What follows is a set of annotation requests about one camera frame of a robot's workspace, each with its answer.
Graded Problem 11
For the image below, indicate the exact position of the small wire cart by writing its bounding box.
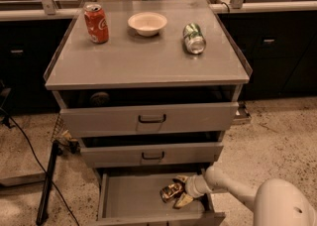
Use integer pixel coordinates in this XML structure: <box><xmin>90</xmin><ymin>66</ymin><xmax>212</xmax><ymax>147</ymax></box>
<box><xmin>51</xmin><ymin>115</ymin><xmax>79</xmax><ymax>156</ymax></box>

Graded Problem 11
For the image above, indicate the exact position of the grey drawer cabinet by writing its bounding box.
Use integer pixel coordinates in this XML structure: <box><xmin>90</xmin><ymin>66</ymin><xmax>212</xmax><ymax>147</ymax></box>
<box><xmin>43</xmin><ymin>0</ymin><xmax>254</xmax><ymax>226</ymax></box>

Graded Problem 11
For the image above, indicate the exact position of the green soda can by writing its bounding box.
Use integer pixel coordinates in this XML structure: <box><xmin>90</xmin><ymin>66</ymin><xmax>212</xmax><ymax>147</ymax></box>
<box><xmin>182</xmin><ymin>23</ymin><xmax>206</xmax><ymax>55</ymax></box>

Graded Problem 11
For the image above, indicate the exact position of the red soda can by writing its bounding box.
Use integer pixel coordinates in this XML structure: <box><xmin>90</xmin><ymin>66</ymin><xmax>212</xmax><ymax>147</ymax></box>
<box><xmin>84</xmin><ymin>4</ymin><xmax>109</xmax><ymax>44</ymax></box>

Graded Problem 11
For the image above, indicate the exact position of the grey bottom drawer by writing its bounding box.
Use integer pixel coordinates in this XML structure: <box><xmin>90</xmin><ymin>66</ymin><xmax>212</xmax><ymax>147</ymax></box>
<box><xmin>87</xmin><ymin>165</ymin><xmax>225</xmax><ymax>226</ymax></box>

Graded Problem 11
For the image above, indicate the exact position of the white bowl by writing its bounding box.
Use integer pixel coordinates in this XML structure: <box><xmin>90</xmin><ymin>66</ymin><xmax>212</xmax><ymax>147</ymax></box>
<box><xmin>128</xmin><ymin>12</ymin><xmax>167</xmax><ymax>37</ymax></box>

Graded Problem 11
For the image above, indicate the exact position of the grey drawer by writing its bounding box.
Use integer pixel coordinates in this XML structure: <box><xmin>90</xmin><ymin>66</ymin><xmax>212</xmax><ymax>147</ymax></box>
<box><xmin>80</xmin><ymin>132</ymin><xmax>223</xmax><ymax>168</ymax></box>
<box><xmin>87</xmin><ymin>165</ymin><xmax>225</xmax><ymax>226</ymax></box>
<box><xmin>53</xmin><ymin>85</ymin><xmax>241</xmax><ymax>138</ymax></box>

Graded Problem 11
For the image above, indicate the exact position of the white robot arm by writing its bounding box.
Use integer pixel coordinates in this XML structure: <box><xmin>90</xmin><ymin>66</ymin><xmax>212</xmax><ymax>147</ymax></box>
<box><xmin>176</xmin><ymin>166</ymin><xmax>317</xmax><ymax>226</ymax></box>

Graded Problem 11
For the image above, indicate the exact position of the round dark object in drawer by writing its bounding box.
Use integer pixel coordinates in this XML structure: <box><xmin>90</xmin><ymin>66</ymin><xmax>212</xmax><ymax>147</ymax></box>
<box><xmin>89</xmin><ymin>91</ymin><xmax>110</xmax><ymax>107</ymax></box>

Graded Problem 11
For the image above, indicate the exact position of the orange can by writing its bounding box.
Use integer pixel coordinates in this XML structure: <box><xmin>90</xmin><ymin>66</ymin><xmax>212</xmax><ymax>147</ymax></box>
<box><xmin>159</xmin><ymin>183</ymin><xmax>184</xmax><ymax>203</ymax></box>

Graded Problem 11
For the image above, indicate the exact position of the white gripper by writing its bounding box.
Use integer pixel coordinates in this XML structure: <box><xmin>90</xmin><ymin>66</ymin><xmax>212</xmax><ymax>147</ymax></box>
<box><xmin>172</xmin><ymin>174</ymin><xmax>213</xmax><ymax>209</ymax></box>

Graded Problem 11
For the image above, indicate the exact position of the black floor cable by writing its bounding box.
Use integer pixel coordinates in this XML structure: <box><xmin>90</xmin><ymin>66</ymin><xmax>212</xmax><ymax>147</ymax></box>
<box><xmin>0</xmin><ymin>107</ymin><xmax>80</xmax><ymax>226</ymax></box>

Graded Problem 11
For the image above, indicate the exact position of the black metal bar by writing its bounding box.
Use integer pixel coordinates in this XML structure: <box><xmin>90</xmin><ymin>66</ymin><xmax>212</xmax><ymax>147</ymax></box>
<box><xmin>36</xmin><ymin>141</ymin><xmax>58</xmax><ymax>226</ymax></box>

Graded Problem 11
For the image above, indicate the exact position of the grey top drawer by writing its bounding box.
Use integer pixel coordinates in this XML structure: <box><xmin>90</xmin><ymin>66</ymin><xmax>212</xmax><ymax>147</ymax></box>
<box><xmin>53</xmin><ymin>85</ymin><xmax>241</xmax><ymax>138</ymax></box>

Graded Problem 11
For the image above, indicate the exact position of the grey middle drawer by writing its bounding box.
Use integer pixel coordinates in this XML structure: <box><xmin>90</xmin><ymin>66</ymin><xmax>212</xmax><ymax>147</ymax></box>
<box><xmin>80</xmin><ymin>132</ymin><xmax>223</xmax><ymax>168</ymax></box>

